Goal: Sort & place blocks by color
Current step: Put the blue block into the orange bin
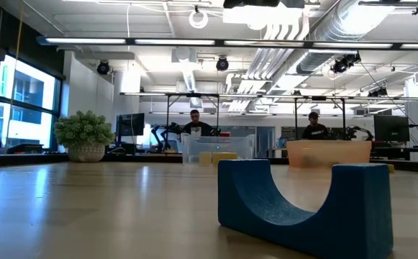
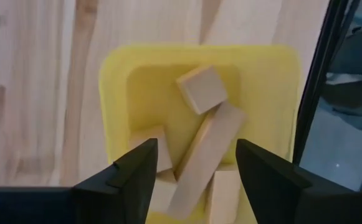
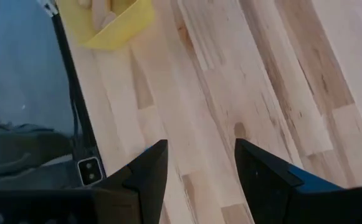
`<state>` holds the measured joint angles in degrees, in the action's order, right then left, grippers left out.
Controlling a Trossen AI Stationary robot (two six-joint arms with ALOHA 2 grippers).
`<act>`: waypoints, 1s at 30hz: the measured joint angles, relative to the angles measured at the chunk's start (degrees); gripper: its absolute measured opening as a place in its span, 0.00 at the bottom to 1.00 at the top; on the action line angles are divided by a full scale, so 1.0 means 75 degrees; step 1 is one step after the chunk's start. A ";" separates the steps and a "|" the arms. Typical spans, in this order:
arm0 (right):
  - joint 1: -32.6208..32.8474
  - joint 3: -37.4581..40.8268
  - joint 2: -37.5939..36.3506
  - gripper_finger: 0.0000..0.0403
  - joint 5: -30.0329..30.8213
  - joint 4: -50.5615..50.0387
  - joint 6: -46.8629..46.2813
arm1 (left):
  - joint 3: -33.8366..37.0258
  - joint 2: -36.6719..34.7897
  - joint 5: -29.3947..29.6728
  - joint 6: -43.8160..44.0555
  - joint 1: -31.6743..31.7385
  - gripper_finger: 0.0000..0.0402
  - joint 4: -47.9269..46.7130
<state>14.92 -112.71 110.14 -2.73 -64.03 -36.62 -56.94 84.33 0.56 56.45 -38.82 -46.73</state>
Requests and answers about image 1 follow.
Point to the yellow cube block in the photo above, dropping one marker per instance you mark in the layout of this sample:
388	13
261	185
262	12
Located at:
205	158

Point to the long yellow block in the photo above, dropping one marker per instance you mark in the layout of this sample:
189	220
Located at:
224	158

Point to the black background robot arm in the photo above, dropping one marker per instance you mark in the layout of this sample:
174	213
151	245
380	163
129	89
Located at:
172	128
354	134

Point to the person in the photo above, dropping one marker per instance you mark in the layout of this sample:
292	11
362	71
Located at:
314	131
196	126

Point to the red box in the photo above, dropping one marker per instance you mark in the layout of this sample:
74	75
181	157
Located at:
224	134

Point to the clear plastic bin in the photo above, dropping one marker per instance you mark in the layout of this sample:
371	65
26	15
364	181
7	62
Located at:
190	147

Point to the black round spotlight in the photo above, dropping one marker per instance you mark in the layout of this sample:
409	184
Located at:
103	67
222	63

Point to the black computer monitor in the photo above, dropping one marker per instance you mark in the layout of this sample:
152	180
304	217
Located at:
391	128
131	124

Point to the white ceiling conduit bundle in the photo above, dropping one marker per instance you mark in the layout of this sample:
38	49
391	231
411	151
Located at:
262	64

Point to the black overhead light bar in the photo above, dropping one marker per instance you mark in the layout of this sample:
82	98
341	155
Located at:
218	42

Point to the green plant in white pot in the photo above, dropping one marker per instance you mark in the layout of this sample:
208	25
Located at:
84	131

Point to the orange plastic bin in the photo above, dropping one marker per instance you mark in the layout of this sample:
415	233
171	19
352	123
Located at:
352	153

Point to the black spotlight cluster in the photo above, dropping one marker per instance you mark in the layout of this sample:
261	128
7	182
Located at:
377	92
345	63

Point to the blue arch block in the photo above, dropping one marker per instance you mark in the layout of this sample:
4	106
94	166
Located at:
356	216

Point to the large glass window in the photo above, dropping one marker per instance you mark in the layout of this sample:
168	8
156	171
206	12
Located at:
32	126

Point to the black desk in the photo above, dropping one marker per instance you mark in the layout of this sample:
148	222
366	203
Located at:
392	148

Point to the black low bench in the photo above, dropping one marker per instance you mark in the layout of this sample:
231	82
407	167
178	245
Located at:
25	149

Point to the small yellow object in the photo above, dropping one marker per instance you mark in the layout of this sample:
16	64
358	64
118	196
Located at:
391	168

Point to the black ceiling track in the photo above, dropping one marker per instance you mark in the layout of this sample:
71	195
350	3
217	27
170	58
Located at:
388	3

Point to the black workstation rig frame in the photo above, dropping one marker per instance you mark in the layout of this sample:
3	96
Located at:
344	115
168	115

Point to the white ventilation duct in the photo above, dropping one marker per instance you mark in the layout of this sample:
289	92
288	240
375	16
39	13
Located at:
188	77

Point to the black aluminium table frame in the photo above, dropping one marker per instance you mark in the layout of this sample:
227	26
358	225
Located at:
32	159

